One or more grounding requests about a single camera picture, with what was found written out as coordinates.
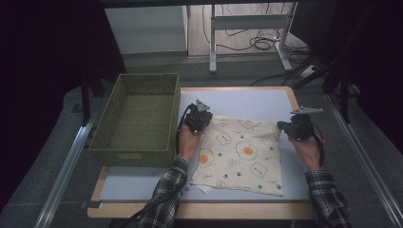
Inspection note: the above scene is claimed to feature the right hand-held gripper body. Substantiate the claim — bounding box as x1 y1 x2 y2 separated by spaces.
286 105 324 142

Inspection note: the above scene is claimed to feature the person's right hand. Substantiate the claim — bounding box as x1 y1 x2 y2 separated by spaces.
287 134 323 174

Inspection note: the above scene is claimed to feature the dark curtain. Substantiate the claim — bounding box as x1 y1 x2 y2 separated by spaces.
0 0 127 212
289 0 403 156

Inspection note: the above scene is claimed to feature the black metal stand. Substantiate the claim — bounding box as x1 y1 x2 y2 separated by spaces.
339 77 352 124
80 73 93 126

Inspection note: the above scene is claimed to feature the bundle of black floor cables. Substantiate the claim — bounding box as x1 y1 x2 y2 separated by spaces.
201 2 313 87

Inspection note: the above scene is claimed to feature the black tape piece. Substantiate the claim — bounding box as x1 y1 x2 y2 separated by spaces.
80 199 104 210

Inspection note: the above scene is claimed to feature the right hand-held gripper black cable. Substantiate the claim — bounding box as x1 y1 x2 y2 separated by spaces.
311 123 326 168

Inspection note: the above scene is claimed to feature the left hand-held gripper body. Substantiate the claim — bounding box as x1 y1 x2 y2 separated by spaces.
183 99 214 134

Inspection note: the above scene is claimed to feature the white power strip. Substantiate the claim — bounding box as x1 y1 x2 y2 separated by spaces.
298 65 317 80

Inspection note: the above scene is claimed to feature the aluminium rail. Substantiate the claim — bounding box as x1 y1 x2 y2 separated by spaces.
325 93 403 228
32 115 97 228

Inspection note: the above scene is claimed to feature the cream egg print cloth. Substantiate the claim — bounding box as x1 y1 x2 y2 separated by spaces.
188 115 285 198

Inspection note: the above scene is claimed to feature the white cabinet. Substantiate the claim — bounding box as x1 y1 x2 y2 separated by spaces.
104 5 190 55

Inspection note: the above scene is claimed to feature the person's left hand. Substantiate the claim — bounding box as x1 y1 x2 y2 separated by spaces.
177 126 202 162

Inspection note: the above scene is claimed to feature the green woven plastic basket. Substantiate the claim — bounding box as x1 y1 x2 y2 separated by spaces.
88 73 182 168

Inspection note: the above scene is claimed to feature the white metal desk frame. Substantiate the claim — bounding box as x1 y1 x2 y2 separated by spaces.
208 2 295 75

